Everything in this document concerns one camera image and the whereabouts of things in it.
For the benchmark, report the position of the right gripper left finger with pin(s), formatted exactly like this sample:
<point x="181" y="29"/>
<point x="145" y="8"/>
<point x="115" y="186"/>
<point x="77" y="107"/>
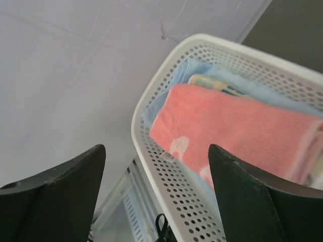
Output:
<point x="55" y="205"/>

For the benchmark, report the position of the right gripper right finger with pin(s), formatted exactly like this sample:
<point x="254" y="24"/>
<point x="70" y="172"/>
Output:
<point x="256" y="205"/>

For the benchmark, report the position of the white perforated plastic basket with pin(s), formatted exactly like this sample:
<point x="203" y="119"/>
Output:
<point x="191" y="214"/>

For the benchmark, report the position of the left aluminium frame post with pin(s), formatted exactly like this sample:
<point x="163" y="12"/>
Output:
<point x="253" y="21"/>

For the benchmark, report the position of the grey slotted cable duct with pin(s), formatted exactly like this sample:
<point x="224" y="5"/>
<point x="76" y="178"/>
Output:
<point x="136" y="222"/>

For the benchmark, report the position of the light blue folded towel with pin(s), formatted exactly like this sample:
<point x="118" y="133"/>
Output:
<point x="257" y="91"/>

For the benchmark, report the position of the cream lettered folded towel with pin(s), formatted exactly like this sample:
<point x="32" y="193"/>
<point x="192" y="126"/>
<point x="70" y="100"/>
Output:
<point x="216" y="84"/>

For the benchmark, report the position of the pink bunny towel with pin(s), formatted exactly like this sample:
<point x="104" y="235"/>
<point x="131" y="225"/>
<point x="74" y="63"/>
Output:
<point x="285" y="143"/>

